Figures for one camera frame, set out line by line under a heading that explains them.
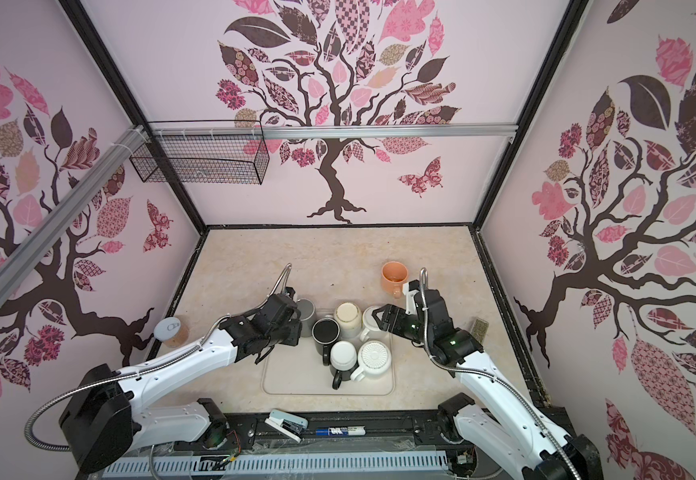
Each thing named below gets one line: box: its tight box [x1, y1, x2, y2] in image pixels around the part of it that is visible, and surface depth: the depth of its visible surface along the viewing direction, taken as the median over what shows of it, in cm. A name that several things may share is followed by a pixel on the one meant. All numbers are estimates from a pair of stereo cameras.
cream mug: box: [334, 302, 362, 340], surface depth 87 cm
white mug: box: [360, 306, 387, 342], surface depth 87 cm
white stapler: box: [265, 409, 309, 443], surface depth 75 cm
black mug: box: [311, 317, 341, 366], surface depth 82 cm
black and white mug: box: [329, 340, 359, 390], surface depth 79 cm
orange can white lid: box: [154, 316, 189, 347], surface depth 88 cm
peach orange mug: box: [381, 261, 409, 299], surface depth 97 cm
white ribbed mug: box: [350, 340, 392, 381], surface depth 79 cm
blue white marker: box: [315, 426, 367, 436], surface depth 74 cm
